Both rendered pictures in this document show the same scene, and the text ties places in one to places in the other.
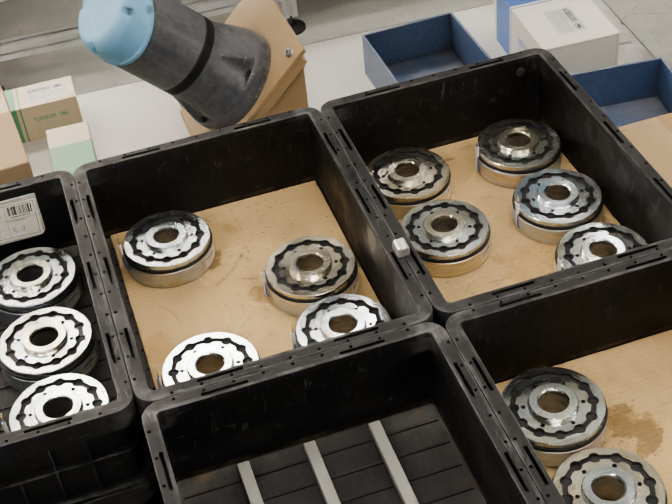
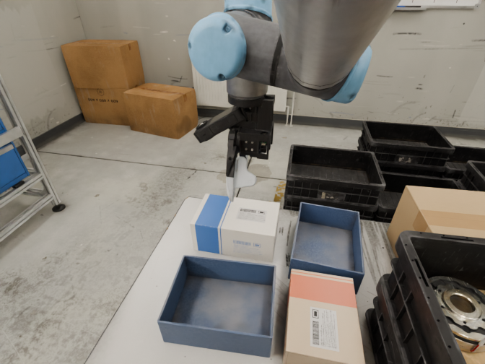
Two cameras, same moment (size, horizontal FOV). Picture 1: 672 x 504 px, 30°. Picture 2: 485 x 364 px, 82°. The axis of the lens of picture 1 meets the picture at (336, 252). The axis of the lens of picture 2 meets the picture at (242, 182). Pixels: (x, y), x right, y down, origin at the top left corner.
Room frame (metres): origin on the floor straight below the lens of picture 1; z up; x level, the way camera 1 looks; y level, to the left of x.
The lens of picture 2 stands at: (1.42, 0.10, 1.24)
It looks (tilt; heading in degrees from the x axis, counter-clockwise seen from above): 35 degrees down; 293
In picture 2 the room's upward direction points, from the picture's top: straight up
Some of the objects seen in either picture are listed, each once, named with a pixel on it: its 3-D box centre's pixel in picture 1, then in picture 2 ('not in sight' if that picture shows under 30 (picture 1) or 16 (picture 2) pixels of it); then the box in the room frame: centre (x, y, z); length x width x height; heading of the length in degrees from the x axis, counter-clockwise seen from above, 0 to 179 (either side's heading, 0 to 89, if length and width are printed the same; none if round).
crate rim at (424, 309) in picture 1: (239, 243); not in sight; (1.02, 0.10, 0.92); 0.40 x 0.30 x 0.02; 14
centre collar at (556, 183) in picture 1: (557, 193); not in sight; (1.11, -0.26, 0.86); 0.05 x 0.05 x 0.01
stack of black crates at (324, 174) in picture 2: not in sight; (324, 201); (1.47, -1.06, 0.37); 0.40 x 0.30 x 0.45; 11
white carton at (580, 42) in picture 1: (553, 34); (237, 226); (1.64, -0.37, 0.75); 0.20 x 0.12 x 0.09; 11
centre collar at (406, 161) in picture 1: (407, 170); not in sight; (1.18, -0.10, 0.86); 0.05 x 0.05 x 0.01
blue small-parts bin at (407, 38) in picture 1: (432, 73); (222, 301); (1.58, -0.17, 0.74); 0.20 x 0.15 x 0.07; 15
